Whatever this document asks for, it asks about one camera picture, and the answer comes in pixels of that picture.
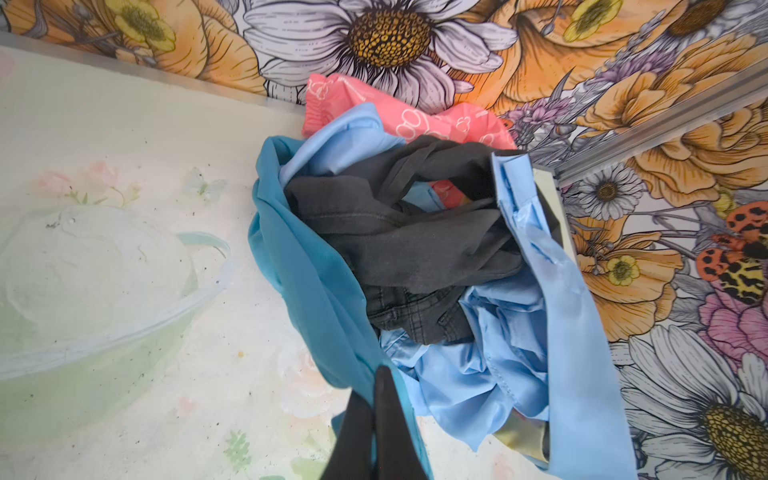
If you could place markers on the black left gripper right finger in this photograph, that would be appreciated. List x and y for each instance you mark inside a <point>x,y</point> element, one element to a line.
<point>396,455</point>

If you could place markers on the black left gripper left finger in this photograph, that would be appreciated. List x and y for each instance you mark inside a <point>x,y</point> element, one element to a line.
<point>351,458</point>

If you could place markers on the teal cloth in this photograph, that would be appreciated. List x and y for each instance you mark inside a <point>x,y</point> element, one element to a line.
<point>324,300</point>

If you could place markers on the light blue satin cloth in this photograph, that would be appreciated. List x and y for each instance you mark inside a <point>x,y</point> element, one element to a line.
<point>538,366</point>

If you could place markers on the dark grey cloth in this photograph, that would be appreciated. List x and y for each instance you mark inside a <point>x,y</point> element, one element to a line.
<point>417,225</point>

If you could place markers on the pink patterned cloth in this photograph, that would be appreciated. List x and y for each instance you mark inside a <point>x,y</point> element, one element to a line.
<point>347,121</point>

